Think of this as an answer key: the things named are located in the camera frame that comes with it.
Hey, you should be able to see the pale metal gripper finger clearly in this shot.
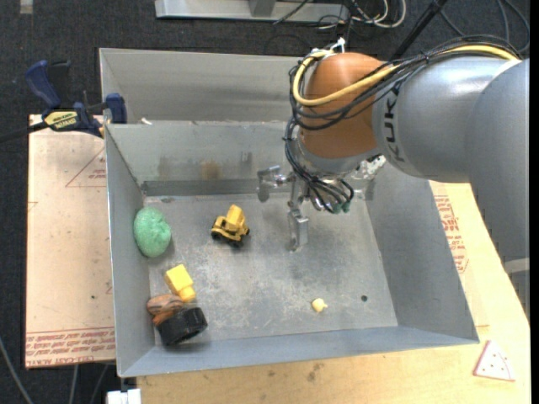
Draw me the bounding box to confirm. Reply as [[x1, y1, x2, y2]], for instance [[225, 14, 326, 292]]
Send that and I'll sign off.
[[256, 165, 292, 204], [286, 210, 312, 253]]

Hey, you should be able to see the grey metal bin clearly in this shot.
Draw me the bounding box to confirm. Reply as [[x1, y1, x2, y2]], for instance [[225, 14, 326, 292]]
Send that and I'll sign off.
[[99, 47, 481, 379]]

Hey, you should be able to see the yellow toy truck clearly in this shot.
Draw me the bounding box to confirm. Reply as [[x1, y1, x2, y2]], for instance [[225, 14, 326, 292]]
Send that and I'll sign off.
[[210, 203, 251, 250]]

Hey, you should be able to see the green crumpled ball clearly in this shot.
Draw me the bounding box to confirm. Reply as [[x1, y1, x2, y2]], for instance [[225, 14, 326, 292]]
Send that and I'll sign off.
[[132, 206, 173, 258]]

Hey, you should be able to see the yellow toy block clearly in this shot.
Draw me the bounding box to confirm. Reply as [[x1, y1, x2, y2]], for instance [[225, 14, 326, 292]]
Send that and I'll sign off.
[[163, 263, 198, 304]]

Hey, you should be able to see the black round cup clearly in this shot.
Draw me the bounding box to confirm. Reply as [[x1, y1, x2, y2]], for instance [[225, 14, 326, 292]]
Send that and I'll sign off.
[[156, 306, 209, 348]]

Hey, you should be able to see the brown toy animal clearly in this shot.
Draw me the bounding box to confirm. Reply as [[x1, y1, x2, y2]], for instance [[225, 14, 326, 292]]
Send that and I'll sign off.
[[146, 293, 185, 327]]

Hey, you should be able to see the brown cardboard board red print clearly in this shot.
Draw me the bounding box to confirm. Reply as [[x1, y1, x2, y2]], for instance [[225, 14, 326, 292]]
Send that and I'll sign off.
[[24, 114, 492, 370]]

